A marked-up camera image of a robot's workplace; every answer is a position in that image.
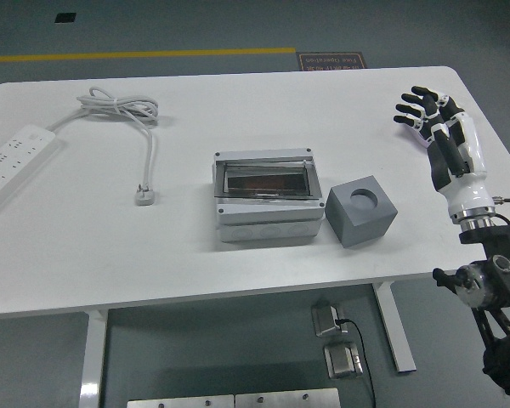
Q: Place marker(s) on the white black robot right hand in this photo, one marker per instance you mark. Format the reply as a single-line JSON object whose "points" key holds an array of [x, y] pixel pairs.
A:
{"points": [[467, 187]]}

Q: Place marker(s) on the transparent hinged box lid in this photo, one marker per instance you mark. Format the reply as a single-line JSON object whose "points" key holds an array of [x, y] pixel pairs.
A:
{"points": [[314, 183]]}

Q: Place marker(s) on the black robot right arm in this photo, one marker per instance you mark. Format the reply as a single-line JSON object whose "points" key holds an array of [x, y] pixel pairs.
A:
{"points": [[501, 276]]}

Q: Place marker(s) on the grey block battery holder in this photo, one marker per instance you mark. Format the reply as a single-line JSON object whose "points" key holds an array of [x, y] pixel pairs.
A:
{"points": [[357, 225]]}

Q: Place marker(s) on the grey plastic junction box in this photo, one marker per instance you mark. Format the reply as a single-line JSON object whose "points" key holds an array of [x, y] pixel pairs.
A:
{"points": [[272, 212]]}

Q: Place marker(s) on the white table leg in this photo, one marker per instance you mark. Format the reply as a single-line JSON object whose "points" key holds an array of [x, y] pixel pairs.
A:
{"points": [[397, 331], [92, 361]]}

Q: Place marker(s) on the brown floor sign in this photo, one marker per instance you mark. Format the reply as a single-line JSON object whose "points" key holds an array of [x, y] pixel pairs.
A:
{"points": [[331, 61]]}

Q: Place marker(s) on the silver metal plate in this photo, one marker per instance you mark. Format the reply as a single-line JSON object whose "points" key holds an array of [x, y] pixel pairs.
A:
{"points": [[178, 402], [287, 399]]}

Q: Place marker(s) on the yellow floor tape line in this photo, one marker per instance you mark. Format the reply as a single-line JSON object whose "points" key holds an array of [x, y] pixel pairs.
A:
{"points": [[153, 54]]}

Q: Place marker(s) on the black floor plate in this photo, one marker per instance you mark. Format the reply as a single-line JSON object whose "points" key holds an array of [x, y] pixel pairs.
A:
{"points": [[65, 18]]}

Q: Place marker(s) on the white power strip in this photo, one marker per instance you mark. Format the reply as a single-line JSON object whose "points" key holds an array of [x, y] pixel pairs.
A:
{"points": [[17, 157]]}

